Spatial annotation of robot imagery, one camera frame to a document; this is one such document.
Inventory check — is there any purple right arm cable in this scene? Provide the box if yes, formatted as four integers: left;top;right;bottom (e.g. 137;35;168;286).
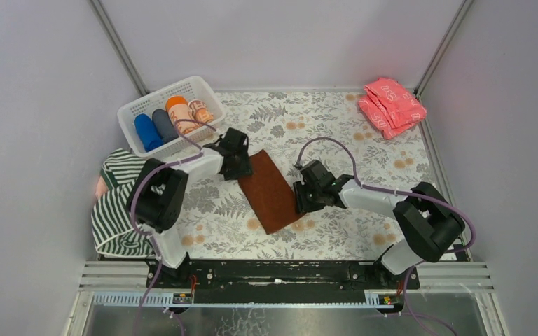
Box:
295;136;477;336

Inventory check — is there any orange rolled towel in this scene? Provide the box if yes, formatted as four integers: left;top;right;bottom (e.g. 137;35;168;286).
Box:
165;96;200;135

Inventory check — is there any brown towel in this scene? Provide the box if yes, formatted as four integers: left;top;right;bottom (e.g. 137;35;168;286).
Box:
237;150;303;235

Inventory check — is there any pink towel under striped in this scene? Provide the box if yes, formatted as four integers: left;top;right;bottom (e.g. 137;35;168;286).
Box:
95;176;109;200

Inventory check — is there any beige patterned rolled towel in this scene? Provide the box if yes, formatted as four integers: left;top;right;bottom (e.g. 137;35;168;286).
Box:
188;99;215;124

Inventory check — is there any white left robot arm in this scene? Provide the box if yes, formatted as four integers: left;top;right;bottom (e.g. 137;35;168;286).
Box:
126;127;252;269

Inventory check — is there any green white striped towel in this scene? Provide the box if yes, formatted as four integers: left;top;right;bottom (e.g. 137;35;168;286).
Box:
90;148;153;258

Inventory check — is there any grey rolled towel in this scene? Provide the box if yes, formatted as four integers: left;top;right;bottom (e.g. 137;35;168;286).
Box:
151;108;179;144

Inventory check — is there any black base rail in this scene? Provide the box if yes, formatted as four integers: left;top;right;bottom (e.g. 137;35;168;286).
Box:
146;259;420;304

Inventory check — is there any white plastic basket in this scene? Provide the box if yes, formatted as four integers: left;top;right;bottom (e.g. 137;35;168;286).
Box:
117;76;226;160

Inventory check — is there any blue rolled towel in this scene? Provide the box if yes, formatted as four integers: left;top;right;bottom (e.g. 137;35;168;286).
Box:
134;114;163;151

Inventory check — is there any pink patterned folded towel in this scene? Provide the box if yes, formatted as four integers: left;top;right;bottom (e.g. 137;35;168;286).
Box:
358;78;427;140

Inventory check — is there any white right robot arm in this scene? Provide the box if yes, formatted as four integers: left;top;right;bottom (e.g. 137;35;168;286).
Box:
293;160;466;276

